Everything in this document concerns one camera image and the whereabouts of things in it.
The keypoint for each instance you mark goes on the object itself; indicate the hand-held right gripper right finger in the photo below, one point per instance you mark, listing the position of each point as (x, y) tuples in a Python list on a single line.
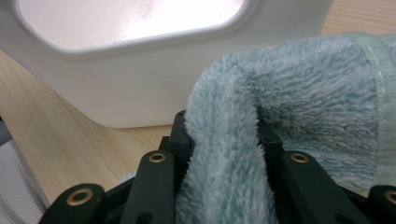
[(272, 146)]

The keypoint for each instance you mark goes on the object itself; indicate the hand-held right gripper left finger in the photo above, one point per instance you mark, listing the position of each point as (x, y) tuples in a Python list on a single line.
[(180, 140)]

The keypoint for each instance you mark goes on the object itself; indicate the light blue fluffy towel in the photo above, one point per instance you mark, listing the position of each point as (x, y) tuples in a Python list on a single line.
[(311, 93)]

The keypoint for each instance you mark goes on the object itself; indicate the white plastic storage box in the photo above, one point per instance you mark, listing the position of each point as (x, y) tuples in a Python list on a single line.
[(140, 87)]

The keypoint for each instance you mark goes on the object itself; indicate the grey mesh fabric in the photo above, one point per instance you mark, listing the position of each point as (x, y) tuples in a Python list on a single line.
[(15, 186)]

